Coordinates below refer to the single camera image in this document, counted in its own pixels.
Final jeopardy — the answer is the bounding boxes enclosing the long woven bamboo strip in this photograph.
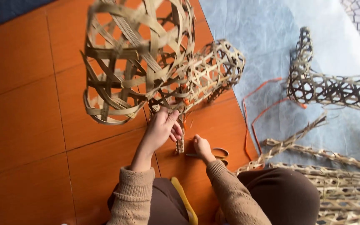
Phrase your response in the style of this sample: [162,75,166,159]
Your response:
[236,112,360,175]

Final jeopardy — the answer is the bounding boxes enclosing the dark blue mat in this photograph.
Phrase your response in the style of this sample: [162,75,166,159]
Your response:
[0,0,56,34]

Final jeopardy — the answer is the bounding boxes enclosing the metal scissors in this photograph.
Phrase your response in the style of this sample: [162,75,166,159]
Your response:
[186,147,230,167]

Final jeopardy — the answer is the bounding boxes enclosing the yellow band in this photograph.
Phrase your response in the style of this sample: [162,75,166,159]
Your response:
[170,176,199,225]

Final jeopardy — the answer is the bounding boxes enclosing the heap of woven bamboo pieces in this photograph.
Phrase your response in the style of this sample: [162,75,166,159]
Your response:
[267,162,360,225]

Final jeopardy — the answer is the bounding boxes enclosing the person's right hand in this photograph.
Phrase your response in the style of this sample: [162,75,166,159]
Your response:
[193,134,217,164]

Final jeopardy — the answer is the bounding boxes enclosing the long orange string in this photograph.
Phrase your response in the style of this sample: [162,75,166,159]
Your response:
[242,77,308,162]

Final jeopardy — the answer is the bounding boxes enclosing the grey-blue plastic sheet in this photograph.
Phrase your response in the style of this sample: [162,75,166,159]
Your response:
[198,0,360,172]

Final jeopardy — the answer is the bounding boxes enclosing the fine-weave bamboo tube frame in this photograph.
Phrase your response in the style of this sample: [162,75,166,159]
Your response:
[148,39,246,154]

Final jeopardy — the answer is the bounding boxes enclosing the person's brown trousers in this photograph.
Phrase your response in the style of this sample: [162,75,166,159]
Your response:
[106,167,321,225]

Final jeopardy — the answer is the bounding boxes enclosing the person's left hand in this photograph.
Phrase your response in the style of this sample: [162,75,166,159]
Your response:
[142,106,184,154]

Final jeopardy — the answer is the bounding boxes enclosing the bent woven bamboo figure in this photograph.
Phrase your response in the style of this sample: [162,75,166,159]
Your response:
[286,26,360,169]

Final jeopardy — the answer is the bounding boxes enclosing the large open-weave bamboo basket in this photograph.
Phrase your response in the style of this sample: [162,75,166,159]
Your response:
[81,0,197,126]

